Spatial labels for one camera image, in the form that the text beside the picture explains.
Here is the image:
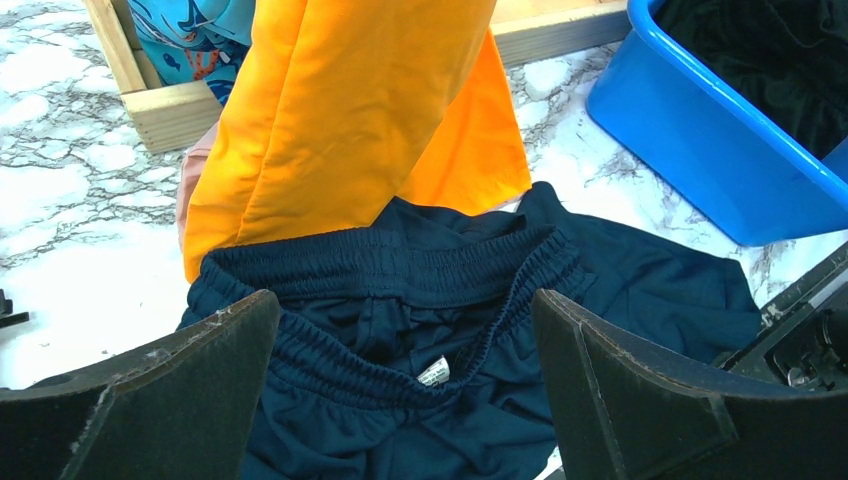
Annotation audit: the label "wooden clothes rack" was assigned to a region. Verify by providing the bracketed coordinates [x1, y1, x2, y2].
[85, 0, 630, 153]

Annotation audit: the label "blue plastic bin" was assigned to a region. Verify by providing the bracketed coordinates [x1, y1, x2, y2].
[587, 1, 847, 246]

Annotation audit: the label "black shorts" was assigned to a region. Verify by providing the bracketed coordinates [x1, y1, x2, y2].
[654, 0, 847, 159]

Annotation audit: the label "navy shorts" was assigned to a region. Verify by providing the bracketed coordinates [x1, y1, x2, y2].
[182, 182, 761, 479]

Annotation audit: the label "blue shark print shorts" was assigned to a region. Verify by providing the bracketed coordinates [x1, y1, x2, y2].
[128, 0, 255, 105]

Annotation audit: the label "black mounting rail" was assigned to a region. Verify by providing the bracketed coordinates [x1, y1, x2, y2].
[543, 241, 848, 480]

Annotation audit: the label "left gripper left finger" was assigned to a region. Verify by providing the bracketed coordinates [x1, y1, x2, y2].
[1, 290, 279, 479]

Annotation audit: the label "pink beige shorts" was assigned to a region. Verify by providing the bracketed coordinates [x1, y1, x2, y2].
[175, 121, 219, 250]

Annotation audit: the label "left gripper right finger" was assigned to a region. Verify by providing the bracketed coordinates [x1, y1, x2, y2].
[531, 290, 847, 479]

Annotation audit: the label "orange shorts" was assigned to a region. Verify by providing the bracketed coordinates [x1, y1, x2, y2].
[182, 1, 531, 280]

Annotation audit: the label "small black clip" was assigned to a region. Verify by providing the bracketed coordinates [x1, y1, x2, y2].
[0, 289, 30, 329]

